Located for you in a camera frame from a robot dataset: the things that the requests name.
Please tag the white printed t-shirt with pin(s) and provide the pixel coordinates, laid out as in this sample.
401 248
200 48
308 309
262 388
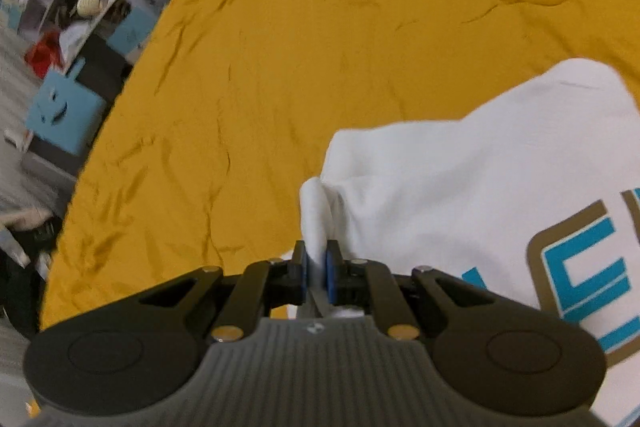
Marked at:
534 195

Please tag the blue smiley face chair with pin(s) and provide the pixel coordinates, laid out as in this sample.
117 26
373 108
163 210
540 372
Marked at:
64 112

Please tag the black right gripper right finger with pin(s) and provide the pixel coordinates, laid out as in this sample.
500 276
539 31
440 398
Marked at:
500 354

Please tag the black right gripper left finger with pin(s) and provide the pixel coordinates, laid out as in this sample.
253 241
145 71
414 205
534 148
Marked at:
139 350

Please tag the round cream plush toy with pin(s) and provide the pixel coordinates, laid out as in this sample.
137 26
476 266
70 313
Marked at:
89 8

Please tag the red bag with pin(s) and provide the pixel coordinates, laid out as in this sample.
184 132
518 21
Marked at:
44 54

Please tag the mustard yellow bed quilt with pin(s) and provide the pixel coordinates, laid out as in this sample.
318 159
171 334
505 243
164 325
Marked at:
232 105

